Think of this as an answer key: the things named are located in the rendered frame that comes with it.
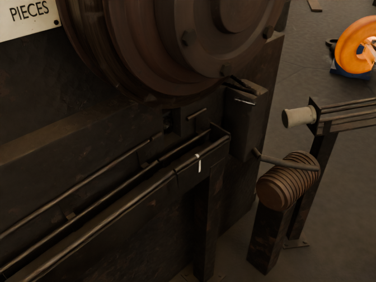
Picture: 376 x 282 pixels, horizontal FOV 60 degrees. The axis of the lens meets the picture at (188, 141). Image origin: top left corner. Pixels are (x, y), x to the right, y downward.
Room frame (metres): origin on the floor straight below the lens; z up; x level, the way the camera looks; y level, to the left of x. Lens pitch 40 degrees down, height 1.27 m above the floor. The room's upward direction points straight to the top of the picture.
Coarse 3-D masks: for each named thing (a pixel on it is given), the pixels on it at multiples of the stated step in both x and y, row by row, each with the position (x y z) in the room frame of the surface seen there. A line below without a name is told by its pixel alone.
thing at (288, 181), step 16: (288, 160) 0.79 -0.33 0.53; (304, 160) 0.79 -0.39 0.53; (272, 176) 0.71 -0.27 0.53; (288, 176) 0.71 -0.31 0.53; (304, 176) 0.73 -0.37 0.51; (272, 192) 0.68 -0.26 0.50; (288, 192) 0.67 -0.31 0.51; (272, 208) 0.67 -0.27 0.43; (288, 208) 0.69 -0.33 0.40; (256, 224) 0.73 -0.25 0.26; (272, 224) 0.69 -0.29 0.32; (288, 224) 0.72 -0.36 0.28; (256, 240) 0.72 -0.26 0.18; (272, 240) 0.68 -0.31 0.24; (256, 256) 0.71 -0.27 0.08; (272, 256) 0.68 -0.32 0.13
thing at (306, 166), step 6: (252, 150) 0.75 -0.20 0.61; (258, 156) 0.73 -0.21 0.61; (264, 156) 0.73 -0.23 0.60; (270, 162) 0.72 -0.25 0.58; (276, 162) 0.72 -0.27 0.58; (282, 162) 0.73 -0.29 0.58; (288, 162) 0.74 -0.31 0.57; (294, 162) 0.74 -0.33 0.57; (300, 168) 0.73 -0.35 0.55; (306, 168) 0.72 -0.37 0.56; (312, 168) 0.72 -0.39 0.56; (318, 168) 0.72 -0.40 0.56
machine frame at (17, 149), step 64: (0, 64) 0.50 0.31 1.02; (64, 64) 0.57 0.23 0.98; (256, 64) 0.91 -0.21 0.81; (0, 128) 0.47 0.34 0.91; (64, 128) 0.52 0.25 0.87; (128, 128) 0.59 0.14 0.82; (192, 128) 0.73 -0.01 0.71; (0, 192) 0.40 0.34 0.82; (192, 192) 0.73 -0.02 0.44; (256, 192) 1.06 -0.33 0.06; (0, 256) 0.36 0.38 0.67; (128, 256) 0.54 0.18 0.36; (192, 256) 0.74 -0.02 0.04
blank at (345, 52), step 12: (360, 24) 0.82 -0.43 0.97; (372, 24) 0.81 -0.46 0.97; (348, 36) 0.81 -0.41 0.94; (360, 36) 0.81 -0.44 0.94; (372, 36) 0.82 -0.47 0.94; (336, 48) 0.83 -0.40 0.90; (348, 48) 0.81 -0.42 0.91; (336, 60) 0.84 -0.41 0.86; (348, 60) 0.81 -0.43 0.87; (360, 60) 0.82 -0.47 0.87; (360, 72) 0.82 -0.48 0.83
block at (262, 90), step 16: (240, 96) 0.77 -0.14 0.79; (224, 112) 0.81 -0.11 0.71; (240, 112) 0.76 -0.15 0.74; (256, 112) 0.75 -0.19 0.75; (224, 128) 0.80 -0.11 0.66; (240, 128) 0.76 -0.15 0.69; (256, 128) 0.76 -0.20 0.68; (240, 144) 0.75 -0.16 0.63; (256, 144) 0.77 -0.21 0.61; (240, 160) 0.75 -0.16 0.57
